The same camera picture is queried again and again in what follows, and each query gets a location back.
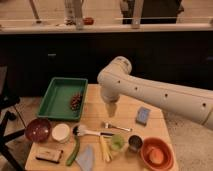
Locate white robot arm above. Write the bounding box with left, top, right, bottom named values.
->
left=97, top=56, right=213, bottom=130

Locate silver fork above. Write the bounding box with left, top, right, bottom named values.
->
left=101, top=122, right=132, bottom=132

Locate blue sponge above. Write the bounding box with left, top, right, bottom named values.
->
left=136, top=107, right=150, bottom=125

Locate yellow corn cob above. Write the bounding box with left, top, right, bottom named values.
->
left=100, top=136, right=112, bottom=162

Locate green plastic cup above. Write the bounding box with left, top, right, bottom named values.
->
left=110, top=134, right=125, bottom=151

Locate small metal cup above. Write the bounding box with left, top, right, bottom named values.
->
left=128, top=135, right=143, bottom=152

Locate green plastic tray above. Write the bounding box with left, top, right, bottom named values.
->
left=37, top=77, right=88, bottom=122

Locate green cucumber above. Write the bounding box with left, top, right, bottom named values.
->
left=66, top=135, right=80, bottom=166

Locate white round container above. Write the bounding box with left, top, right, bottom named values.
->
left=52, top=123, right=70, bottom=143

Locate blue-grey cloth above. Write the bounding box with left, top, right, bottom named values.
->
left=75, top=145, right=95, bottom=171

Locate orange bowl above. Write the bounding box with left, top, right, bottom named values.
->
left=140, top=137, right=174, bottom=171

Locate dark red bowl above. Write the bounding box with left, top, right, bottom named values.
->
left=25, top=118, right=51, bottom=143

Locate wooden black eraser block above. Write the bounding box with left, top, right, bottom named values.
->
left=35, top=147, right=63, bottom=163

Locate red object on counter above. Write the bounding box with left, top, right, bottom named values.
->
left=83, top=17, right=94, bottom=25

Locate black chair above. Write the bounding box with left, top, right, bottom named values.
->
left=0, top=66, right=25, bottom=171

